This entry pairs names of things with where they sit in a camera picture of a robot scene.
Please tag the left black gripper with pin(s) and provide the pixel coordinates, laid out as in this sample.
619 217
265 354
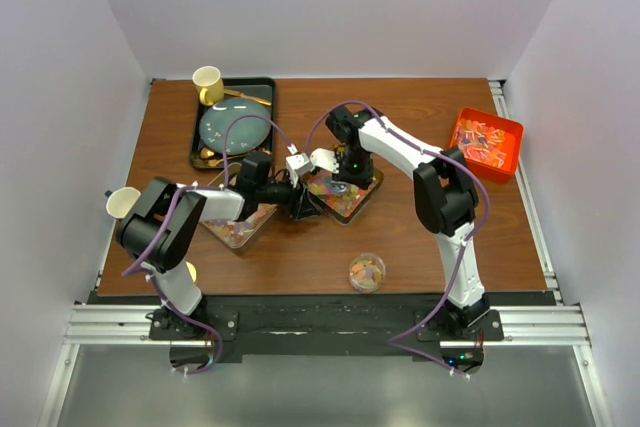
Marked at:
299 203

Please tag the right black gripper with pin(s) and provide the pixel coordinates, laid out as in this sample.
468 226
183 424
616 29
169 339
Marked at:
360 180

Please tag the gold tin of gummy candies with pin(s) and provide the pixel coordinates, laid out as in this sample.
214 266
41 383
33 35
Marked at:
342 208

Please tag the silver tin of popsicle candies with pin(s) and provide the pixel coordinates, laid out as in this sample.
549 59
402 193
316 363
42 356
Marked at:
240 236

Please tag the clear plastic jar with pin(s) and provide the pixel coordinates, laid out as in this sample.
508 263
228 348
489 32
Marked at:
367 273

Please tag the orange box of lollipops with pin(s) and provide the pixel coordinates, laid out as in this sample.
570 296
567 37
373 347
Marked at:
491 144

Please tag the metal candy scoop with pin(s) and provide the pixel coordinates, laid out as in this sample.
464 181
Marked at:
342 188

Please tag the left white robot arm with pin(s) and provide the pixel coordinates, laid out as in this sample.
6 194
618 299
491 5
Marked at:
157 230

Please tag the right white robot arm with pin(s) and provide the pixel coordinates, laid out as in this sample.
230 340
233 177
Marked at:
446 194

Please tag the blue-grey plate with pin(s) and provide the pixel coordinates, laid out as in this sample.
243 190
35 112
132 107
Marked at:
232 123

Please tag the gold fork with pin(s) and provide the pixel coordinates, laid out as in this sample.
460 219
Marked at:
211 163

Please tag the gold spoon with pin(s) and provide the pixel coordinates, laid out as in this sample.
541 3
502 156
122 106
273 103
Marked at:
207 154

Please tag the yellow mug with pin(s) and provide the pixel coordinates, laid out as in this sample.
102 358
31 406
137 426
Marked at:
209 84

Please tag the dark green paper cup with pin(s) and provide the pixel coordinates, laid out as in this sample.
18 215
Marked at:
120 202

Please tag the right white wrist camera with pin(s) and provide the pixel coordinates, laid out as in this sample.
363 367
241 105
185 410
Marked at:
326 160

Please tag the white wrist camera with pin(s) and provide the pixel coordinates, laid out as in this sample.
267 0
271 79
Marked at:
297 164
326 160

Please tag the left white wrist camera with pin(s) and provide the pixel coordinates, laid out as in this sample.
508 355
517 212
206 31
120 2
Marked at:
297 164

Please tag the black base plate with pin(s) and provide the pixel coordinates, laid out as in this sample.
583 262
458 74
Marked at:
326 325

